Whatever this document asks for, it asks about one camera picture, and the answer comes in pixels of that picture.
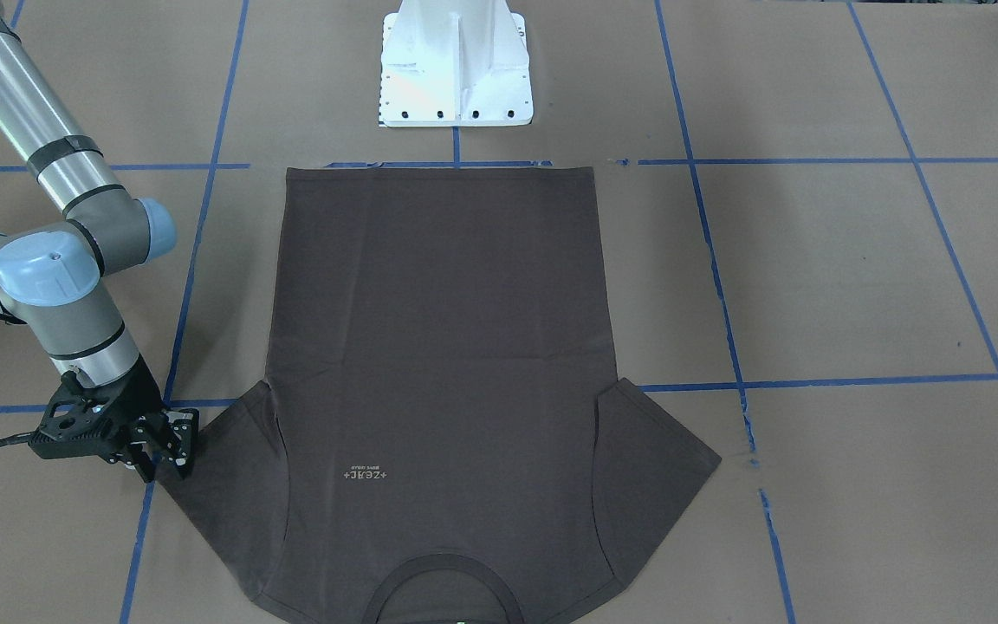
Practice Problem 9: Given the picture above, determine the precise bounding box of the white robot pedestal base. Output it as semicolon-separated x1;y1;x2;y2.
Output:
378;1;535;127

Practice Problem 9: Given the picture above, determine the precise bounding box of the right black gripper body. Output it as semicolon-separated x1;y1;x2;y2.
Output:
100;360;166;470

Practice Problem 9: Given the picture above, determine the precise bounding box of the dark brown t-shirt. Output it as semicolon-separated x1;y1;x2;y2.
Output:
156;167;721;623

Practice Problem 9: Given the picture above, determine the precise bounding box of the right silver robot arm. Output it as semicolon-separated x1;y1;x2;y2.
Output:
0;3;199;483

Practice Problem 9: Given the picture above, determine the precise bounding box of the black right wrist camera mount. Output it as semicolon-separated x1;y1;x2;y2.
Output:
27;371;130;463

